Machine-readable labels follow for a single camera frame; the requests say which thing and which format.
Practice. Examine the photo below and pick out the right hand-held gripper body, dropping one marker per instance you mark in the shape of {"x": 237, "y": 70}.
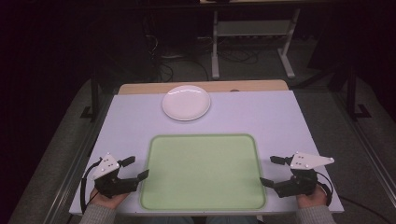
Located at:
{"x": 297, "y": 186}

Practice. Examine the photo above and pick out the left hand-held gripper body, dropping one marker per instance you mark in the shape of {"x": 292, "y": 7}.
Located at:
{"x": 113, "y": 185}

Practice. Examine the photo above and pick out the person's left hand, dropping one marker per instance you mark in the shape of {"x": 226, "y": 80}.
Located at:
{"x": 106, "y": 201}

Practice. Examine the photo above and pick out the person's right hand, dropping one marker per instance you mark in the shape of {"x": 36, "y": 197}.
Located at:
{"x": 311, "y": 200}

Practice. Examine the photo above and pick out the light green tray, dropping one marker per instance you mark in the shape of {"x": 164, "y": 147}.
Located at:
{"x": 202, "y": 174}

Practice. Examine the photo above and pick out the black metal stand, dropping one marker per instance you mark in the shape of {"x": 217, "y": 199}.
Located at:
{"x": 352, "y": 99}
{"x": 93, "y": 102}

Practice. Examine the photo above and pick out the white round plate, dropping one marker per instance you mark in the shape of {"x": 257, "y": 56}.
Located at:
{"x": 186, "y": 103}

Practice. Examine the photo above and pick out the aluminium floor rail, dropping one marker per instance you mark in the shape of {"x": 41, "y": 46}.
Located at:
{"x": 367, "y": 149}
{"x": 73, "y": 168}

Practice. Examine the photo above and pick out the white metal desk frame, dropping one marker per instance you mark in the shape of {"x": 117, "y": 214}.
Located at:
{"x": 249, "y": 28}

